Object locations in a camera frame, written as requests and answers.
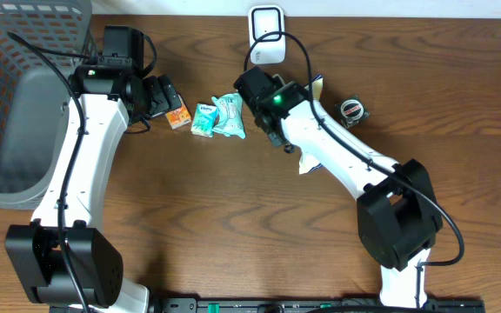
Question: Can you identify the small orange tissue pack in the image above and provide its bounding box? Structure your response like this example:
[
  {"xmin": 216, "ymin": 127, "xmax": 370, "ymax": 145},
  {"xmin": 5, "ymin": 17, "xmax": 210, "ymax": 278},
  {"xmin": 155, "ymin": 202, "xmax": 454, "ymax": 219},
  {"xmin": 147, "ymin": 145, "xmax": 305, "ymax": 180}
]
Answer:
[{"xmin": 165, "ymin": 96, "xmax": 192, "ymax": 130}]

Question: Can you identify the teal snack packet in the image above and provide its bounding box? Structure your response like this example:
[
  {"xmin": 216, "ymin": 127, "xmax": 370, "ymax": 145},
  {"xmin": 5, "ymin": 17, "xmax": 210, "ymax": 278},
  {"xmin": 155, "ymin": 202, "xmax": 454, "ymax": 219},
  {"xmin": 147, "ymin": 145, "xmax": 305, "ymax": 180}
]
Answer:
[{"xmin": 211, "ymin": 93, "xmax": 246, "ymax": 139}]

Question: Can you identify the small teal tissue pack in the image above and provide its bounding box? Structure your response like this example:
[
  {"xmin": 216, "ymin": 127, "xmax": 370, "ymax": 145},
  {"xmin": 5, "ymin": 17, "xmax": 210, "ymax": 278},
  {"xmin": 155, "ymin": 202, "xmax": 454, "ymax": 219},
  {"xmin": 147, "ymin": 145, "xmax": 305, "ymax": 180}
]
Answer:
[{"xmin": 190, "ymin": 103, "xmax": 217, "ymax": 137}]

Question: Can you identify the black round-label box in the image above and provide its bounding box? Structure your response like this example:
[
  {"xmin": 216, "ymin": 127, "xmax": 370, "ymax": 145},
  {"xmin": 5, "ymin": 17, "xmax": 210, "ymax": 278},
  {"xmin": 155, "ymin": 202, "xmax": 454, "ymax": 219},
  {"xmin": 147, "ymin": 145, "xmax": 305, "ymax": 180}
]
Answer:
[{"xmin": 335, "ymin": 95, "xmax": 370, "ymax": 129}]

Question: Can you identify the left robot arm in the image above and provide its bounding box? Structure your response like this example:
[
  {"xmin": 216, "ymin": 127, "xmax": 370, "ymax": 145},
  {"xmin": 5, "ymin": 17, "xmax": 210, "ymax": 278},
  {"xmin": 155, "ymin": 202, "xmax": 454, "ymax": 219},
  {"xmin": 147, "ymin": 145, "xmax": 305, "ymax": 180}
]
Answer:
[{"xmin": 4, "ymin": 65, "xmax": 181, "ymax": 312}]

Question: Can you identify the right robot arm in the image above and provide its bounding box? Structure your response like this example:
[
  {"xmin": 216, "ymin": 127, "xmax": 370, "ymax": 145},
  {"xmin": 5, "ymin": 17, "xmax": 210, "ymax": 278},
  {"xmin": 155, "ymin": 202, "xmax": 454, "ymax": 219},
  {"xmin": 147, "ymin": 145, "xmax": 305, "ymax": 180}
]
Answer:
[{"xmin": 248, "ymin": 77, "xmax": 443, "ymax": 309}]

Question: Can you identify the white barcode scanner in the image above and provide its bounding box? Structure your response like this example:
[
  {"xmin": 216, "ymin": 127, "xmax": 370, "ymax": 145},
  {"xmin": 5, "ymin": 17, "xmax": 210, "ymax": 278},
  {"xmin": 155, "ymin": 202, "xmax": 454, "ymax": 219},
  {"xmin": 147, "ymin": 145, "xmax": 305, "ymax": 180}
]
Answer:
[{"xmin": 248, "ymin": 4, "xmax": 286, "ymax": 65}]

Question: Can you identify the grey plastic mesh basket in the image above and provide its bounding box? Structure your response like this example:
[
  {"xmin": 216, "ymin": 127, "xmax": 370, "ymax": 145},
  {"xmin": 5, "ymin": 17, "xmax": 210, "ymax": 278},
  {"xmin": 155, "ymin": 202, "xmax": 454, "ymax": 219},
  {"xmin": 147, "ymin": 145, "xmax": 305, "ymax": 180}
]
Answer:
[{"xmin": 0, "ymin": 0, "xmax": 97, "ymax": 210}]

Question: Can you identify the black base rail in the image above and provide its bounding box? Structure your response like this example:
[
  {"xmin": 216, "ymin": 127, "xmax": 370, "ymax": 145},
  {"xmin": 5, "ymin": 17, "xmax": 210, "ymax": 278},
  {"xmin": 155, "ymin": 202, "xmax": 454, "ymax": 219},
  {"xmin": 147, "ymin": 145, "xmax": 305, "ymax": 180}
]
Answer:
[{"xmin": 147, "ymin": 297, "xmax": 486, "ymax": 313}]

